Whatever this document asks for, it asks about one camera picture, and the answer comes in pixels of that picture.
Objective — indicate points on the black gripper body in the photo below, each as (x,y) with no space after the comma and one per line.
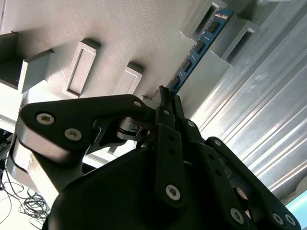
(108,196)

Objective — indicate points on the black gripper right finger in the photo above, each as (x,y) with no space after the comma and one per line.
(213,167)

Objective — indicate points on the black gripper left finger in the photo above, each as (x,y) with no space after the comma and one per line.
(72,115)

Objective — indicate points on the blue RAM stick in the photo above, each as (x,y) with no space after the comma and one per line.
(199,46)

